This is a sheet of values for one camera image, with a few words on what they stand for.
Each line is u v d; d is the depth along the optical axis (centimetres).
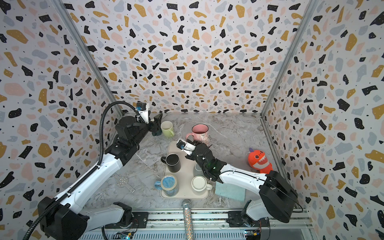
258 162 87
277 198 42
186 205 75
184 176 90
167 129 98
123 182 86
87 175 45
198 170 81
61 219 37
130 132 52
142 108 60
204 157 58
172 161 86
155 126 65
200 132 73
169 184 75
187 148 66
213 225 73
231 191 83
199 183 78
